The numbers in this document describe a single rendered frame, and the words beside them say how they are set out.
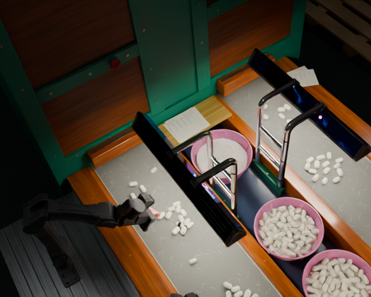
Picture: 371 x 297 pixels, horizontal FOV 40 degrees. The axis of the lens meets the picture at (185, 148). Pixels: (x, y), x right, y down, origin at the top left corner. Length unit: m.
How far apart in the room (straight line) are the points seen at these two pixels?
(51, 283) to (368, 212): 1.28
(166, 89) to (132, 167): 0.37
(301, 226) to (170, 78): 0.82
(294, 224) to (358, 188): 0.32
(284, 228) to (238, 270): 0.25
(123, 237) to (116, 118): 0.50
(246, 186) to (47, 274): 0.90
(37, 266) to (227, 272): 0.77
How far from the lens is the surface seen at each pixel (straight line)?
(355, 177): 2.21
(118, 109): 2.13
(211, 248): 1.99
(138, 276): 1.95
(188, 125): 2.28
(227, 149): 2.25
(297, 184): 2.12
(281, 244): 2.01
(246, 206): 2.16
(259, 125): 2.01
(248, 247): 1.97
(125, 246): 2.01
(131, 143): 2.20
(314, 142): 2.29
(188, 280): 1.95
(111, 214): 1.81
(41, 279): 2.15
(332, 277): 1.99
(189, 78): 2.25
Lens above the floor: 2.54
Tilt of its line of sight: 53 degrees down
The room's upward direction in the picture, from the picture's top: 7 degrees counter-clockwise
